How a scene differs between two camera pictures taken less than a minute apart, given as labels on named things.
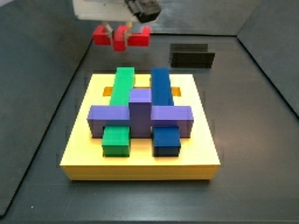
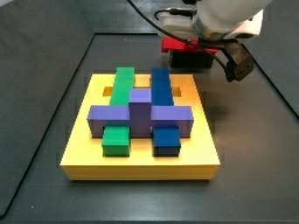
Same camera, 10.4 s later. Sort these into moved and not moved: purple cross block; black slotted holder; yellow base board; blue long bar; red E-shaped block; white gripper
Moved: red E-shaped block; white gripper
Not moved: black slotted holder; purple cross block; yellow base board; blue long bar
